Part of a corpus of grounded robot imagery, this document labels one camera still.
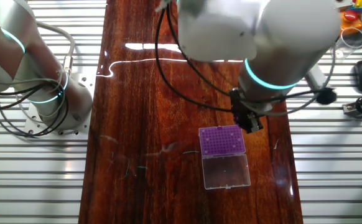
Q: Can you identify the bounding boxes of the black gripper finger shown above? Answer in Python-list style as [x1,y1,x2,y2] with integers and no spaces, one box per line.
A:
[251,111,264,131]
[243,116,259,134]

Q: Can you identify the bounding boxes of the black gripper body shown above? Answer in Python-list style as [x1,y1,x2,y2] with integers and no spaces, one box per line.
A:
[230,89,256,125]

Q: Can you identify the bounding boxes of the flat purple pipette tip holder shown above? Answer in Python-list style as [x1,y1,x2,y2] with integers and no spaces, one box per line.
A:
[198,124,252,190]

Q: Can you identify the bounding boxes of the clear plastic cup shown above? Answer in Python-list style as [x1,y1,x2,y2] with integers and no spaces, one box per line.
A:
[336,27,362,60]

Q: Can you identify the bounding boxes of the orange emergency stop box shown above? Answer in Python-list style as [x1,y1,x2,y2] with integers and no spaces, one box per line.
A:
[339,11,362,35]

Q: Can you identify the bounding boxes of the grey button box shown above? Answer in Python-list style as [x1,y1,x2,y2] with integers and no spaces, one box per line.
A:
[336,0,355,9]

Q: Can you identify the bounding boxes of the black round cable plug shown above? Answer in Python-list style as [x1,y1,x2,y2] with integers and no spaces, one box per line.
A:
[316,87,338,105]

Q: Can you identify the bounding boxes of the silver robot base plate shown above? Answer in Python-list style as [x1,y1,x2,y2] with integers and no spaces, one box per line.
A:
[24,73,96,138]

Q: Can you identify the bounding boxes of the grey hose with metal connector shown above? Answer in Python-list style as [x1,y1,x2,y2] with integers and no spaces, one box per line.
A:
[36,21,77,77]

